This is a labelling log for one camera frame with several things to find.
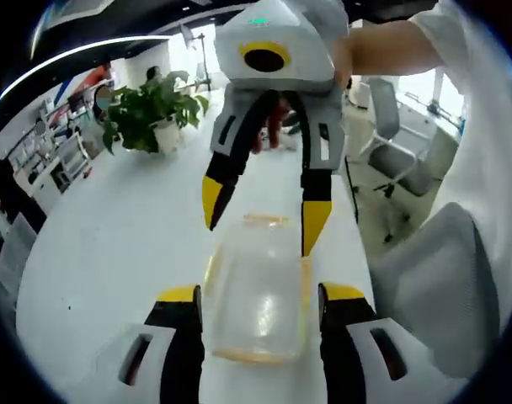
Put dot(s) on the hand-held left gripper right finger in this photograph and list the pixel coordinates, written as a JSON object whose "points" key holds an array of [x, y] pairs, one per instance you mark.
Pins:
{"points": [[348, 357]]}

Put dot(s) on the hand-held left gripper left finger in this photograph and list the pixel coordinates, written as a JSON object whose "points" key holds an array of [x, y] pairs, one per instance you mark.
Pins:
{"points": [[176, 357]]}

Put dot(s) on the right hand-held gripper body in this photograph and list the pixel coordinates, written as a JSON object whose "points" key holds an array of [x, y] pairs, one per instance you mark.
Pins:
{"points": [[281, 33]]}

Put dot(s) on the clear plastic container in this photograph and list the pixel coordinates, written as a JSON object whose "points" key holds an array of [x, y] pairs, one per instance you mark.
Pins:
{"points": [[260, 273], [239, 336]]}

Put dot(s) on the black tripod stand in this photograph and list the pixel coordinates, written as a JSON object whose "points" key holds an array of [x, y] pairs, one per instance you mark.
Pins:
{"points": [[202, 63]]}

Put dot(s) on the grey mesh office chair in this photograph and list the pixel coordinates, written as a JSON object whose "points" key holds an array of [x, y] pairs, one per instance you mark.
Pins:
{"points": [[441, 273], [407, 168]]}

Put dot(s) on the green potted plant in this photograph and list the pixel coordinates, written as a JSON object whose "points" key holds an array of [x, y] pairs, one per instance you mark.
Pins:
{"points": [[142, 109]]}

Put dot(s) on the white office desk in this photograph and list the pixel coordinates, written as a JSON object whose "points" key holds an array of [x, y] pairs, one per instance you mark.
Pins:
{"points": [[433, 126]]}

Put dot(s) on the small red object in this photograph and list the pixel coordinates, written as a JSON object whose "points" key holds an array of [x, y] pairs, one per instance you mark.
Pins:
{"points": [[87, 172]]}

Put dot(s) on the long curved ceiling light strip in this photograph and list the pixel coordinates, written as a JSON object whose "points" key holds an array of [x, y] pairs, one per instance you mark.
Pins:
{"points": [[113, 40]]}

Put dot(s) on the white wall shelving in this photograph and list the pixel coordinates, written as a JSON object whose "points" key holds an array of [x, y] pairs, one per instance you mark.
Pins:
{"points": [[37, 147]]}

